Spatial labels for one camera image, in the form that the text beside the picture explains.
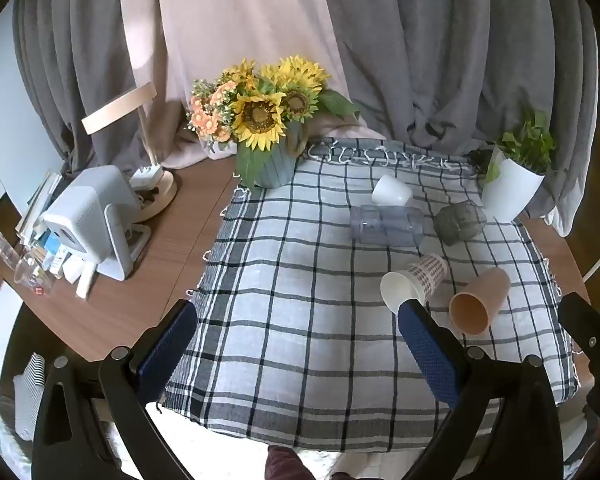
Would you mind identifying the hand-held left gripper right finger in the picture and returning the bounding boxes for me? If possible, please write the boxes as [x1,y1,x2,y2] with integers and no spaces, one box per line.
[397,299,566,480]

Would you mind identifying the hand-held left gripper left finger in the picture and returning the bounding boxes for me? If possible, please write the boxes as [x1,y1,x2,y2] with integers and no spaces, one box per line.
[31,299,199,480]

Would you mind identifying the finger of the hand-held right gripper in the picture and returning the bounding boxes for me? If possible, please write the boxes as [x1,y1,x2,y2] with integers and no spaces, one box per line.
[558,292,600,386]

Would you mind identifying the peach plastic cup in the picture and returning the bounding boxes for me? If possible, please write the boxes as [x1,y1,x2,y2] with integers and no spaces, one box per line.
[448,266,511,336]

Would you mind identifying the patterned paper cup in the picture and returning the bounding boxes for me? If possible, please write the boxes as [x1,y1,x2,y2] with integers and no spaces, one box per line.
[380,253,450,315]

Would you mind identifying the clear plastic cup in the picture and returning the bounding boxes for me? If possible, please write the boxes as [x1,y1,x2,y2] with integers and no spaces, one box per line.
[350,205,426,248]

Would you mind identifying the dark grey translucent cup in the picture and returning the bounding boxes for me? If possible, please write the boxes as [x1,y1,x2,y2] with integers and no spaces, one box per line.
[433,199,487,246]

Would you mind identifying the white cup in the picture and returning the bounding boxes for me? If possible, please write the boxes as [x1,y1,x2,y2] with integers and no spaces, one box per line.
[371,175,413,209]

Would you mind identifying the checked black and white cloth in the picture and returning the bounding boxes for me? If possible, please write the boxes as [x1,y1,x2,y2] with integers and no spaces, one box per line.
[161,137,581,456]

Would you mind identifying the striped cloth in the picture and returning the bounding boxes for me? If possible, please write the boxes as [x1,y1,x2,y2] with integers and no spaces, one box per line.
[12,352,47,442]

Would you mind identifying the white plant pot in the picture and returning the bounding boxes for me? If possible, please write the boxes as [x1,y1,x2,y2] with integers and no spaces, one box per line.
[481,145,546,224]

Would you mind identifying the person's maroon clothing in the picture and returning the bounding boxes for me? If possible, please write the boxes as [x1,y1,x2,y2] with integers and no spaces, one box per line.
[264,446,315,480]

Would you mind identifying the white box-shaped device with stand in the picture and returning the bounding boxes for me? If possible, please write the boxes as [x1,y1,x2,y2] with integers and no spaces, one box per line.
[39,165,151,281]

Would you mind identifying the clear plastic bottle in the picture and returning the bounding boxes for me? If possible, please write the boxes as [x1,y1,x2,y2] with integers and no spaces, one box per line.
[0,220,57,297]

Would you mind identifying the white power strip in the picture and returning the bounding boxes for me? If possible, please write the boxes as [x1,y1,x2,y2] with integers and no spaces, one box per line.
[129,164,164,191]

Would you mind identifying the stack of books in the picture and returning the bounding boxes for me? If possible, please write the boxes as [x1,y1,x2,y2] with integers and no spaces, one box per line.
[15,170,83,281]

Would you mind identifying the green potted plant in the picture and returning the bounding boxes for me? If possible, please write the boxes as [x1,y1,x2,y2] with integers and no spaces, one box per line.
[484,109,557,183]

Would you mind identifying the grey ribbed vase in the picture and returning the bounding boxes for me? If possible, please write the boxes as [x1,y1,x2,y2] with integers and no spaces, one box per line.
[252,122,307,190]

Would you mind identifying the wooden desk lamp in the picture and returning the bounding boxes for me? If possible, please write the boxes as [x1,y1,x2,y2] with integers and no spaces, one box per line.
[81,83,179,222]

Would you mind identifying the sunflower bouquet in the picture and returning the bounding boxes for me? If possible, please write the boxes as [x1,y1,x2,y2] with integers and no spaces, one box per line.
[186,55,362,191]

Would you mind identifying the grey curtain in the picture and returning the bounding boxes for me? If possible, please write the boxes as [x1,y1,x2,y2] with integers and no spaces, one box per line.
[320,0,600,237]
[12,0,167,177]

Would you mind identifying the pink curtain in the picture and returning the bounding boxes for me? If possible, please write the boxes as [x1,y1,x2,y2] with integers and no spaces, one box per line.
[117,0,383,172]

